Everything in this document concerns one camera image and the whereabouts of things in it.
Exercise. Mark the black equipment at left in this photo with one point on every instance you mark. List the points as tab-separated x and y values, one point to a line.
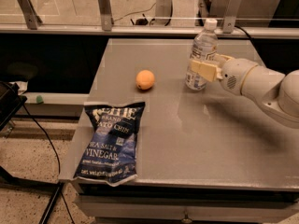
10	102

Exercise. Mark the metal glass bracket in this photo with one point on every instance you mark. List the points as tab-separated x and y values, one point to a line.
31	18
106	14
230	15

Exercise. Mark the left metal glass bracket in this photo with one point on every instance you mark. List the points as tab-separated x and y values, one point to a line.
31	18

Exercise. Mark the blue kettle chips bag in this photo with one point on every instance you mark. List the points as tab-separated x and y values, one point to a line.
110	156

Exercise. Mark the small green object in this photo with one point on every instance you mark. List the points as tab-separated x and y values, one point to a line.
39	99

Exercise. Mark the orange fruit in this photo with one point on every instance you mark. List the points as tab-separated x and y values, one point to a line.
145	80

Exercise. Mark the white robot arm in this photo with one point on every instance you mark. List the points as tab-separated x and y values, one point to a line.
276	94

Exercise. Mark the clear plastic water bottle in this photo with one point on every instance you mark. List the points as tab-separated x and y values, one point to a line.
204	48

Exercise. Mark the middle metal glass bracket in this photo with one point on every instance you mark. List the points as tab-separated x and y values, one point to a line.
106	14

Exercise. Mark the black stand leg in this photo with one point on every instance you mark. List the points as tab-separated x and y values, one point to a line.
54	195

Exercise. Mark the right metal glass bracket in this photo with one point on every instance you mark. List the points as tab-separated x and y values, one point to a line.
230	15

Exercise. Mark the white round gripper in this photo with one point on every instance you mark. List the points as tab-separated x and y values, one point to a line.
235	74

